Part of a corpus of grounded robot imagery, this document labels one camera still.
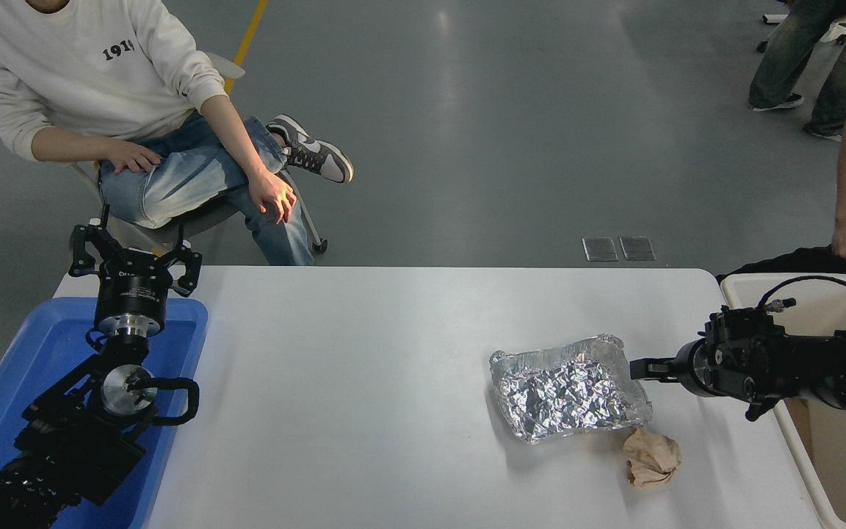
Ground seated person's right hand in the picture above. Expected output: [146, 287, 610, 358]
[104, 139, 164, 176]

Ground seated person's left hand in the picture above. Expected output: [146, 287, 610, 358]
[248, 167, 298, 225]

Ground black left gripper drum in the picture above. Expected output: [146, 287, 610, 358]
[95, 251, 174, 320]

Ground seated person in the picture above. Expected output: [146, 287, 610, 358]
[0, 0, 355, 267]

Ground crumpled tan paper ball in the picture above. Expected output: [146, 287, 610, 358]
[623, 428, 682, 490]

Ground large pale bin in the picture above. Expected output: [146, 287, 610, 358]
[720, 273, 846, 529]

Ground blue plastic tray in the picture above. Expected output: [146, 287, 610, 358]
[0, 297, 209, 529]

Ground white chair with castors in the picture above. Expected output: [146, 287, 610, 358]
[70, 53, 328, 256]

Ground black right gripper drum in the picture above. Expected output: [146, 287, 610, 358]
[671, 339, 702, 395]

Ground walking person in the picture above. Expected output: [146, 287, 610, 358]
[748, 0, 846, 140]

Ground silver foil tray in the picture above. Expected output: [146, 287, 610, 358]
[489, 334, 653, 445]

